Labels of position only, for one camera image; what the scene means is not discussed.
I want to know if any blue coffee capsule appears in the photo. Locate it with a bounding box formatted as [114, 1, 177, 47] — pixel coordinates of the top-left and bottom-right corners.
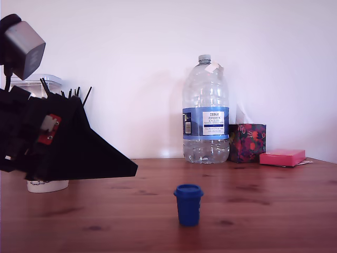
[173, 183, 205, 227]

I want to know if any white mug with cartoon print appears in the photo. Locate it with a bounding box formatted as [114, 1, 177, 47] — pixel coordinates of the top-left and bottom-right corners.
[26, 179, 70, 194]

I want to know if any clear plastic storage container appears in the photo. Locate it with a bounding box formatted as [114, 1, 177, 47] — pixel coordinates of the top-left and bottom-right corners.
[10, 74, 63, 99]

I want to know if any large clear water bottle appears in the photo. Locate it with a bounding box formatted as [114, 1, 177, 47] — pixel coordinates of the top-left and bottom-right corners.
[181, 54, 231, 165]

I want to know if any white tissue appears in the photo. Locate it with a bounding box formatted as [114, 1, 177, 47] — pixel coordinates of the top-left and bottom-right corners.
[235, 102, 255, 125]

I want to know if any floral tissue box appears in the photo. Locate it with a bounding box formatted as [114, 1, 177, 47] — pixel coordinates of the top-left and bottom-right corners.
[227, 122, 267, 164]

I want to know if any pink flat box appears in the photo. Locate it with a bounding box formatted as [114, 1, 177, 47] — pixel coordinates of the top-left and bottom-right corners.
[259, 149, 306, 168]

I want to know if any black camera cable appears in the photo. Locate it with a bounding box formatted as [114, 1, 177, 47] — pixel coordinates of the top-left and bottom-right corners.
[3, 64, 13, 92]

